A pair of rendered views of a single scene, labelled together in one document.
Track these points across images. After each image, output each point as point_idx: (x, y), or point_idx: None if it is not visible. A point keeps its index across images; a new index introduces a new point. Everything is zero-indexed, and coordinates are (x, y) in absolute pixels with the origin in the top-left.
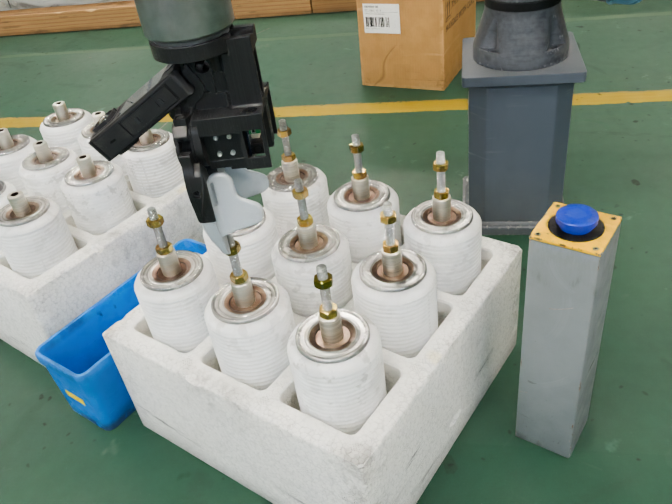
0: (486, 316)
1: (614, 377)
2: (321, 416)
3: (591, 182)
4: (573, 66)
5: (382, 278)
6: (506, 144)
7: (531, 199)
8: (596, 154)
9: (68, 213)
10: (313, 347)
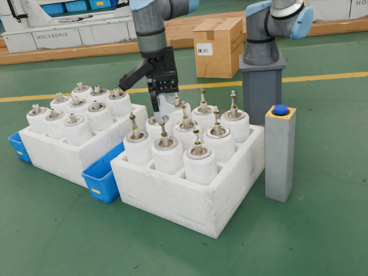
0: (252, 151)
1: (302, 176)
2: (195, 180)
3: None
4: (281, 63)
5: (214, 134)
6: (257, 93)
7: None
8: (294, 100)
9: None
10: (192, 155)
